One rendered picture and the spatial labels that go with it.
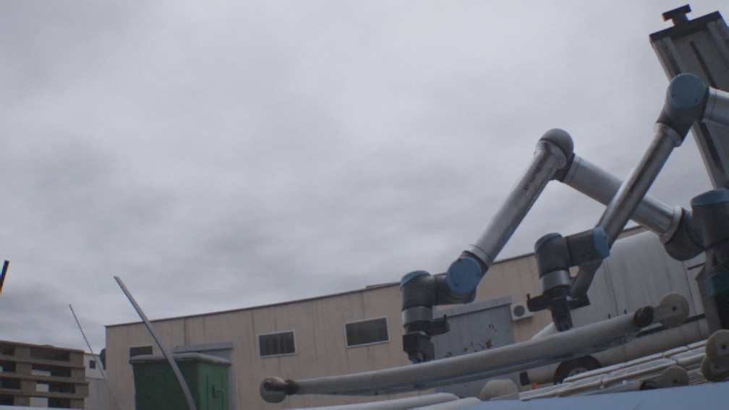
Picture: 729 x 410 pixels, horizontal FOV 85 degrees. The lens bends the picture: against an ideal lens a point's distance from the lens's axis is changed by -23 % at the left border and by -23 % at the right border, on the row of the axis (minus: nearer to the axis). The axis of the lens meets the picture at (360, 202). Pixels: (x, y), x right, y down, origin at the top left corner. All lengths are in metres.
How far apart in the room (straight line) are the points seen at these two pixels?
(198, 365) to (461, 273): 5.67
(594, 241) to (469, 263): 0.36
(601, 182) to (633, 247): 6.73
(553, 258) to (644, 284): 6.95
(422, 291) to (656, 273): 7.09
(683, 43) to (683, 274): 6.47
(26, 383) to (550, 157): 4.28
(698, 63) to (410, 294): 1.49
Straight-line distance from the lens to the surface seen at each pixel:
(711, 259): 1.68
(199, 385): 6.76
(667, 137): 1.67
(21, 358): 4.68
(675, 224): 1.79
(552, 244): 1.40
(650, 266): 8.36
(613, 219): 1.55
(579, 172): 1.71
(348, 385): 1.02
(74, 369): 4.80
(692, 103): 1.56
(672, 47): 2.16
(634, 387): 1.06
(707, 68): 2.17
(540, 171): 1.51
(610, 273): 8.29
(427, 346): 1.44
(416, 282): 1.47
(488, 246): 1.38
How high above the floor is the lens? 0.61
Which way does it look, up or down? 23 degrees up
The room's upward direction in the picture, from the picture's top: 7 degrees counter-clockwise
